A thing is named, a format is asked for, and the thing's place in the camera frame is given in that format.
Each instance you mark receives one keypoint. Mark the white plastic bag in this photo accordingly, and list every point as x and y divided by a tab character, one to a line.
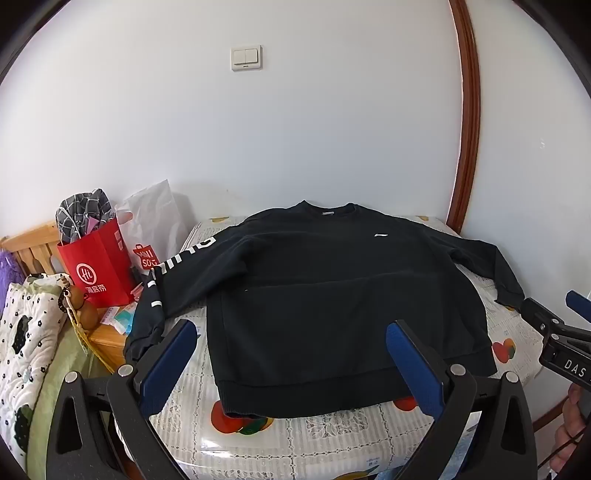
152	217

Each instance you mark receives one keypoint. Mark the black sweatshirt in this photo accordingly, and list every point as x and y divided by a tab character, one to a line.
323	300

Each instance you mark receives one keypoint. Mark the white dotted quilt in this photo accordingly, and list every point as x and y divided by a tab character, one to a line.
23	341

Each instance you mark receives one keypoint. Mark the wooden headboard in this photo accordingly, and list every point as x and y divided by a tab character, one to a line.
34	244

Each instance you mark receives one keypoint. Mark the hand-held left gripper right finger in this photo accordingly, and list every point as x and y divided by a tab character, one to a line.
412	364

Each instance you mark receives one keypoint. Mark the purple fluffy cloth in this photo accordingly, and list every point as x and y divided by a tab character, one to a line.
9	270

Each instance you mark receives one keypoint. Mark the fruit printed tablecloth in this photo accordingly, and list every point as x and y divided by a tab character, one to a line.
323	443

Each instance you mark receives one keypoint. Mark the person's right hand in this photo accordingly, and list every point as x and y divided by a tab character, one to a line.
570	424

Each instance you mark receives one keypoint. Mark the wooden nightstand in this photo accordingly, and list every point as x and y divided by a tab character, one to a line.
108	344

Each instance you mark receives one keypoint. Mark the tissue packet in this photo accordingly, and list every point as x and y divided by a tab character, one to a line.
121	318

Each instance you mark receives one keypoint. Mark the brown wooden door frame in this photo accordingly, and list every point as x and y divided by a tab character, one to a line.
468	115

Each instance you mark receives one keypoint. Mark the brown gourd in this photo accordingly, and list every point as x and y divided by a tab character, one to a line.
88	315

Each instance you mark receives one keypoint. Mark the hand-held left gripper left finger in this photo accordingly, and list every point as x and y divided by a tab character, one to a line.
169	359

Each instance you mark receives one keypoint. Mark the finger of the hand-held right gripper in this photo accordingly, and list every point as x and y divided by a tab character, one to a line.
581	304
540	316

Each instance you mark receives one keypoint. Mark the white light switch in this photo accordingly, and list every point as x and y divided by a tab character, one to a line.
246	58

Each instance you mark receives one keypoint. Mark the plaid cloth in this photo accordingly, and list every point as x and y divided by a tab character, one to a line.
83	210

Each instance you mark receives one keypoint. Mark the red paper bag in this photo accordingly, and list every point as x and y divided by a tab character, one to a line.
92	265

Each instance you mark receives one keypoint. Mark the green bedsheet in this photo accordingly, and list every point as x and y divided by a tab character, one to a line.
60	364

